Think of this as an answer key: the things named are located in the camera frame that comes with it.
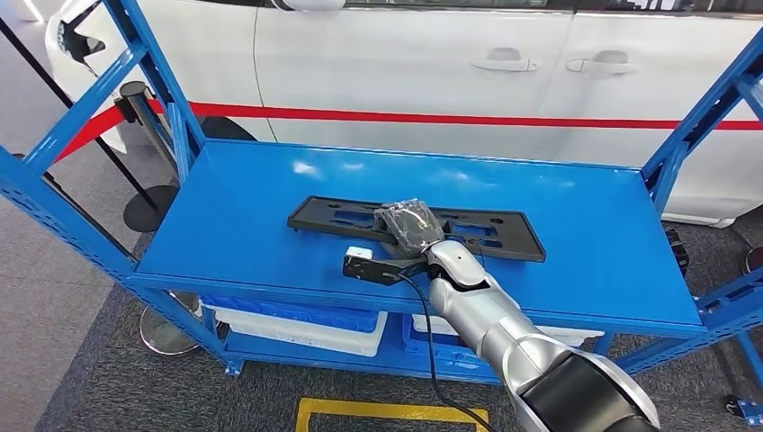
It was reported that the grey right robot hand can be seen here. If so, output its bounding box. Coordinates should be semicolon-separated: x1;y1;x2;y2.
373;199;447;260

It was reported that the black plastic plate frame part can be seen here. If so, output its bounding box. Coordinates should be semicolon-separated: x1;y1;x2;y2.
287;195;546;264

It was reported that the blue steel shelf rack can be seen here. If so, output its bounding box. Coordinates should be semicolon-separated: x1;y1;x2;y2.
0;0;763;386

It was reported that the red barrier belt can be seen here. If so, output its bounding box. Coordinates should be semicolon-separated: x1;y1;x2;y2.
146;100;763;131
54;105;130;163

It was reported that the blue plastic bin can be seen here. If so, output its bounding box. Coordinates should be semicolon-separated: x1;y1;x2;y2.
402;314;507;380
199;294;380;334

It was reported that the white plastic bin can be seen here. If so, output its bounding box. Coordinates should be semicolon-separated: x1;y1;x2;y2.
411;314;606;348
202;303;389;359

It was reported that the white car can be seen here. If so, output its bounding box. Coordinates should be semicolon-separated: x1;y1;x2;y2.
44;0;763;229

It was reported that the yellow floor tape square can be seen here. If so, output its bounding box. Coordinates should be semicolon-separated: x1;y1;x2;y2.
294;397;490;432

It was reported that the black car tyre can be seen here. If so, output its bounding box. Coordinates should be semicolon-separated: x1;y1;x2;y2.
199;116;258;142

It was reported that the small black plastic component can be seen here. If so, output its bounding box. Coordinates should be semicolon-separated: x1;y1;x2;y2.
664;228;691;276

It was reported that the black camera cable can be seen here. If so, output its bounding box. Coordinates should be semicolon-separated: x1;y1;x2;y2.
396;273;496;432

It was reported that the white car door handle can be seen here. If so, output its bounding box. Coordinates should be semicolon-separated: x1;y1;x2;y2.
471;47;539;73
564;50;638;76

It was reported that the chrome stanchion post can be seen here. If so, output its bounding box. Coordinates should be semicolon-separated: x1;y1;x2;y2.
12;153;204;357
116;80;180;174

